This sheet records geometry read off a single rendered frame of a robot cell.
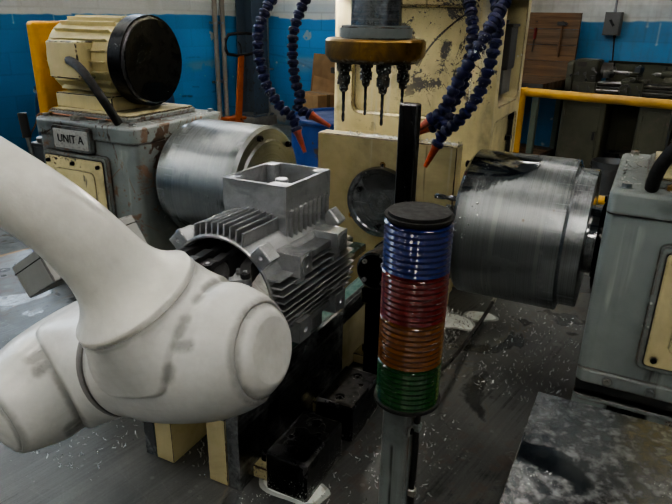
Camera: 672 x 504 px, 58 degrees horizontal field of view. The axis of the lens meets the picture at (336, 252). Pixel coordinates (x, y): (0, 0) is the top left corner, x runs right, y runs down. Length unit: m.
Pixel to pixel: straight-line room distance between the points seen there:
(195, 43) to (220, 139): 6.73
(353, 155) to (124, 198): 0.48
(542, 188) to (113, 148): 0.83
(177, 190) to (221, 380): 0.84
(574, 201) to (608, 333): 0.20
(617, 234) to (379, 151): 0.51
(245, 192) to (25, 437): 0.40
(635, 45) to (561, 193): 5.23
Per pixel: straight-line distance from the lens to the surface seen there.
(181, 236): 0.79
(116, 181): 1.34
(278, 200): 0.78
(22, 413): 0.56
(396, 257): 0.51
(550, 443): 0.77
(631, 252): 0.93
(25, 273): 0.91
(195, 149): 1.23
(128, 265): 0.45
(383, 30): 1.09
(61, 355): 0.56
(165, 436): 0.88
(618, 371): 1.00
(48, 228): 0.45
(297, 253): 0.74
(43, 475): 0.93
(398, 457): 0.63
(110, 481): 0.90
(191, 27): 7.89
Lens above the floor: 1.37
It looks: 21 degrees down
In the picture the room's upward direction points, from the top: 1 degrees clockwise
